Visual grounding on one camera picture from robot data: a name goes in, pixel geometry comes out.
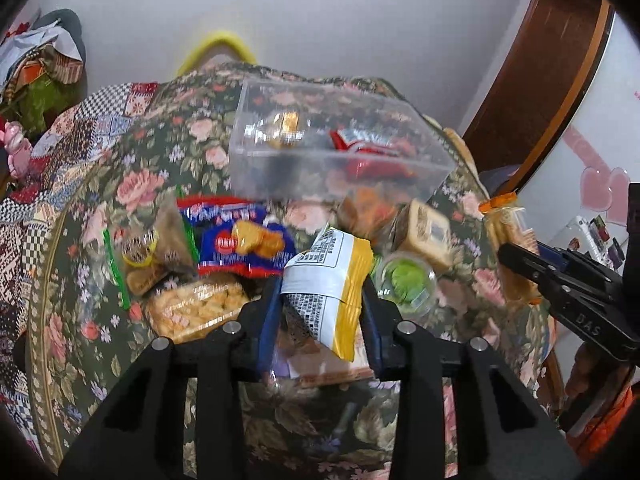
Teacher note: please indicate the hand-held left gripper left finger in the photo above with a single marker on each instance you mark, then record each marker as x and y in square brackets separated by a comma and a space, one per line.
[269, 320]

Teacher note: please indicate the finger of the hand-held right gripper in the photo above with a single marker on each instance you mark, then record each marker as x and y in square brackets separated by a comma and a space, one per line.
[562, 261]
[575, 305]

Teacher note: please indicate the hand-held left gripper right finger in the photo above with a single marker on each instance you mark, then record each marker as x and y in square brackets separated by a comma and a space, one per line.
[374, 340]

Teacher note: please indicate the green jelly cup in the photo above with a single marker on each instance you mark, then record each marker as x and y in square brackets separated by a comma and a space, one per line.
[405, 282]

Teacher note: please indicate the white and yellow snack packet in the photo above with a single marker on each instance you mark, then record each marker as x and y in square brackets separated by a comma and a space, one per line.
[325, 280]

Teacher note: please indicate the blue and red cracker packet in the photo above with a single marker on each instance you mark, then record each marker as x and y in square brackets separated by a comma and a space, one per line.
[235, 245]

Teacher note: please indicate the tan cake packet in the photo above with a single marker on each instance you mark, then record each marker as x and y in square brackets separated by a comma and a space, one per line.
[425, 230]

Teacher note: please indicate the brown snack packet green edges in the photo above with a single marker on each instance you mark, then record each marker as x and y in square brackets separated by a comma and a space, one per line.
[160, 250]

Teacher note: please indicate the clear packet of orange snack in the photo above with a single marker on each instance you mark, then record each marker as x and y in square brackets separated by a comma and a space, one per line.
[367, 210]

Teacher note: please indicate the clear plastic container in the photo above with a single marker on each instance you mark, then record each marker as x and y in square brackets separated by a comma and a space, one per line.
[280, 170]

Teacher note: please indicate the white box with stickers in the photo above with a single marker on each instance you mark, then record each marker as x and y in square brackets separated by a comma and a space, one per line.
[585, 235]

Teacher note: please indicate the pink heart sticker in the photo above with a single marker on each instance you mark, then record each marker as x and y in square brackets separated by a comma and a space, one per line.
[602, 187]

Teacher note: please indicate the clear packet of brown snack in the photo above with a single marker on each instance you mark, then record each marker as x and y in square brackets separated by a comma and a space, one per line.
[310, 367]

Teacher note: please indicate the clear packet of yellow crackers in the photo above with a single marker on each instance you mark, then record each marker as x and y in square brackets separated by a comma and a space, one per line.
[195, 310]

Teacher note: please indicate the blue-grey cloth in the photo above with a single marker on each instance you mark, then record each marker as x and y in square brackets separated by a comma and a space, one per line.
[497, 185]

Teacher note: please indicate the white fridge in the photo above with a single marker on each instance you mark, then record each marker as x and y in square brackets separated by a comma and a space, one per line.
[590, 120]

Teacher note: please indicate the beige cushion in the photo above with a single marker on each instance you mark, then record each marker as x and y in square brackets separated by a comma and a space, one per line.
[460, 147]

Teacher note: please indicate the brown wooden door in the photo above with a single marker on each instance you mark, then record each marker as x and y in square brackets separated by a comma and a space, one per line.
[545, 85]

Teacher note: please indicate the red snack packet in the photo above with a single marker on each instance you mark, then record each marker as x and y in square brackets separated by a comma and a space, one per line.
[372, 152]

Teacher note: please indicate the gold wrapped snack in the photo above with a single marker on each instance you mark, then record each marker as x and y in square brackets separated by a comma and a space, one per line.
[286, 129]

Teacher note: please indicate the patchwork quilt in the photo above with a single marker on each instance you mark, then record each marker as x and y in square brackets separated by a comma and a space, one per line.
[30, 240]

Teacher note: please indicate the yellow hoop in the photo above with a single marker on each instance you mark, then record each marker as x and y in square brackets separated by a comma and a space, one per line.
[220, 40]

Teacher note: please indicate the pink toy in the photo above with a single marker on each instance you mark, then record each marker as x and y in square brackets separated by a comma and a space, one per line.
[15, 145]

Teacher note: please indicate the pile of clothes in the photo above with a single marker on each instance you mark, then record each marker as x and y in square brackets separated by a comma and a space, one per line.
[35, 70]

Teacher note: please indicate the grey chair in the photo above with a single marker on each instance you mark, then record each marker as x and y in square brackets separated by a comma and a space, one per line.
[67, 25]

